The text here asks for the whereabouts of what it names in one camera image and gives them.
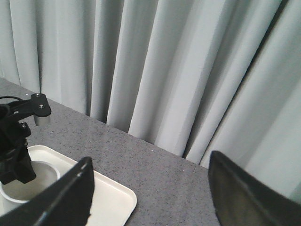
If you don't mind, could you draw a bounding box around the cream rectangular plastic tray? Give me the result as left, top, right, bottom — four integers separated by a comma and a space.
28, 145, 137, 226

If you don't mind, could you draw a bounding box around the grey pleated curtain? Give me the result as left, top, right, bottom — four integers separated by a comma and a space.
0, 0, 301, 202

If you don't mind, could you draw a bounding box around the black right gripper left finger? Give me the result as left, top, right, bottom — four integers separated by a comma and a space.
0, 157, 95, 226

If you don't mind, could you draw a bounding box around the silver cylinder black camera mount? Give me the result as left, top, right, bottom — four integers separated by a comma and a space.
0, 93, 51, 126

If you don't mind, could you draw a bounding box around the white smiley mug black handle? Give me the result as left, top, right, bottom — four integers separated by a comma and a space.
0, 161, 60, 214

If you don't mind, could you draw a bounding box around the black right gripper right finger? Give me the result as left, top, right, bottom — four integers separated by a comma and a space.
208, 151, 301, 226

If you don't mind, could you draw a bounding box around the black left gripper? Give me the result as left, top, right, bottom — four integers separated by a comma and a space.
0, 105, 36, 184

